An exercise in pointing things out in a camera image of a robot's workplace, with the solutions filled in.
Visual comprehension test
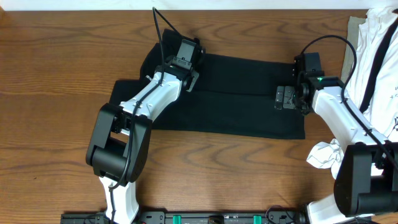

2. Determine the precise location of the black polo shirt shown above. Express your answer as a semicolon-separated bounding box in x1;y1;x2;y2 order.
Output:
109;29;305;139

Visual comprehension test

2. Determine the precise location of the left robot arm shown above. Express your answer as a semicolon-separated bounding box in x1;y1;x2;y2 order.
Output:
86;65;199;223

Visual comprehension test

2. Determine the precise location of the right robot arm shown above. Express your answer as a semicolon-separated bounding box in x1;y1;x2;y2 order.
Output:
275;77;397;223

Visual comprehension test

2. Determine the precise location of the white crumpled garment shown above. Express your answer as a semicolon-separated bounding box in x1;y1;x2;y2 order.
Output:
307;7;397;177

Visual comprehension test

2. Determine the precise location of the beige cloth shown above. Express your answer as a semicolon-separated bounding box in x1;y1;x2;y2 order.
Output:
340;16;366;83

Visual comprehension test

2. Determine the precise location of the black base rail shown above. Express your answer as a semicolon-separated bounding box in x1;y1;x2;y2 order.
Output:
60;210;309;224

